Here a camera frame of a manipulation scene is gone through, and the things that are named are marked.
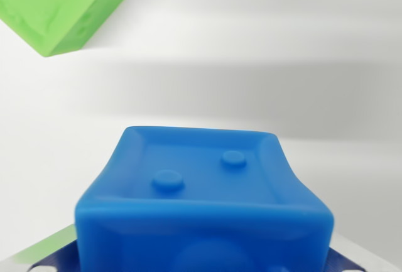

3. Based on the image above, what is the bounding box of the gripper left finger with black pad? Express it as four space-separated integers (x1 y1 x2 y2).
0 224 82 272

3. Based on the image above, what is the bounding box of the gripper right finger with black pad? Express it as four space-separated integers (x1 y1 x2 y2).
326 239 402 272

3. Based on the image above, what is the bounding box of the blue cube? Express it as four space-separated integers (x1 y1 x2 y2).
74 125 335 272

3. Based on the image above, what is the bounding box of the green cube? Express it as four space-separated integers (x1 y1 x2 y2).
0 0 127 58

